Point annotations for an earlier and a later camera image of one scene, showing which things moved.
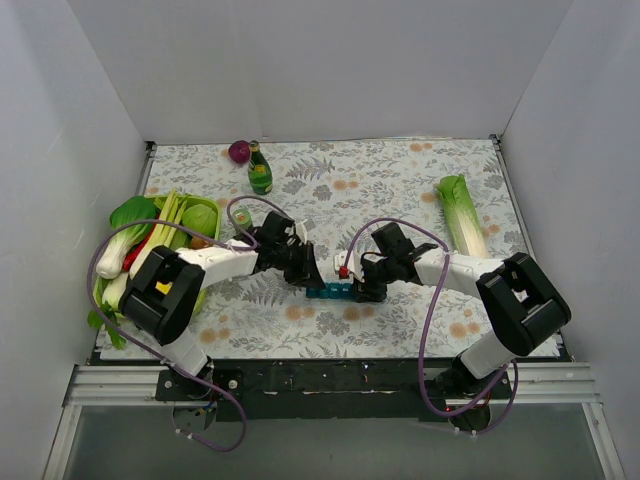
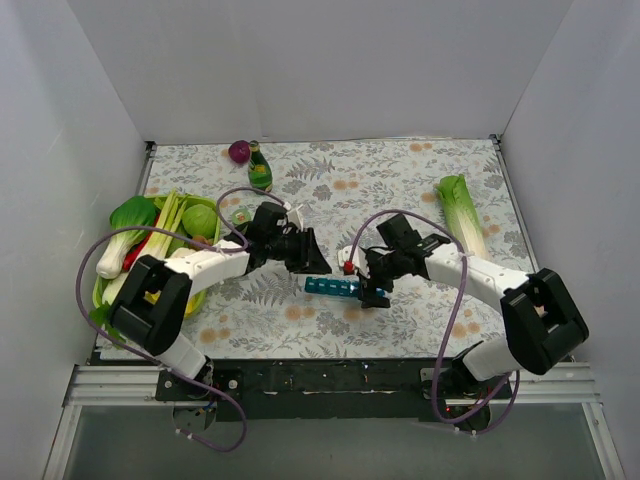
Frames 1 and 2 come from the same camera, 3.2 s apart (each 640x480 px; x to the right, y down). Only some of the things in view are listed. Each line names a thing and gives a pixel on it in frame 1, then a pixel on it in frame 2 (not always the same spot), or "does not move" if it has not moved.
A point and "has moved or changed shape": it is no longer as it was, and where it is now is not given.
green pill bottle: (242, 219) does not move
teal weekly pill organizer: (332, 290) has moved or changed shape
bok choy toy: (131, 210) does not move
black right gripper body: (369, 275) does not move
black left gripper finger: (313, 278) → (316, 261)
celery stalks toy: (164, 236) does not move
